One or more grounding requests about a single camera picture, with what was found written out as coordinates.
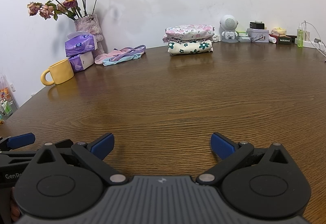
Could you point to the white wall socket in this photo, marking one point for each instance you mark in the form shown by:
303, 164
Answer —
12, 87

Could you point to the white tube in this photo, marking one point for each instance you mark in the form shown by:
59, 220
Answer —
272, 40

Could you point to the black power adapter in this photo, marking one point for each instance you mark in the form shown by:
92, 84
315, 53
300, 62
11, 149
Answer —
257, 25

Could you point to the cream green-flowered folded cloth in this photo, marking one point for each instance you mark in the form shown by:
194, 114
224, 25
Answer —
188, 48

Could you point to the green spray bottle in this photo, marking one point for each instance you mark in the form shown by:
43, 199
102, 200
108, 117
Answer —
300, 37

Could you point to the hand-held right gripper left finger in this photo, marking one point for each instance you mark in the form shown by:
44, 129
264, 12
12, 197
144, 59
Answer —
103, 146

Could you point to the black labelled box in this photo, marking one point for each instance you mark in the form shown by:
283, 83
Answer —
286, 40

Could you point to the white astronaut speaker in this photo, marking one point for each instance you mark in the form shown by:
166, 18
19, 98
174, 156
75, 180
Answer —
228, 22

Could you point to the grey tin box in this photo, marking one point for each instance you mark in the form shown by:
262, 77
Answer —
257, 35

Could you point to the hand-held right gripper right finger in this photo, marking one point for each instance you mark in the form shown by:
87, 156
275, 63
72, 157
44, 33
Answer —
221, 146

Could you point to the pink floral folded cloth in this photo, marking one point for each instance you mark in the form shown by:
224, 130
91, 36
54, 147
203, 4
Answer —
188, 31

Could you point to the pink blue purple-trimmed vest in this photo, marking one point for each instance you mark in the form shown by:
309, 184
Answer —
122, 54

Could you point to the white charger plug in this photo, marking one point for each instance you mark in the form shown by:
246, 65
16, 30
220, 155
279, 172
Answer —
307, 35

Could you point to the white power strip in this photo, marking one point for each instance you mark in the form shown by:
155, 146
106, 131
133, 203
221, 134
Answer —
309, 44

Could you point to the purple tissue pack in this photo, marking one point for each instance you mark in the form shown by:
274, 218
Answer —
79, 46
81, 62

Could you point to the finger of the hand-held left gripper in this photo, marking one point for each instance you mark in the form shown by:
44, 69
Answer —
21, 140
62, 143

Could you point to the clear acrylic organizer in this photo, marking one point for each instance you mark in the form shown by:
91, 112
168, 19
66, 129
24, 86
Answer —
6, 106

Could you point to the yellow mug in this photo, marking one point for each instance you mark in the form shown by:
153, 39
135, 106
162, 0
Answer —
61, 72

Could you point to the person's left hand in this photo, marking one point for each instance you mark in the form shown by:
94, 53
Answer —
14, 210

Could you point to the fuzzy pink vase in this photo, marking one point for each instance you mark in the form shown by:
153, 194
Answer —
87, 26

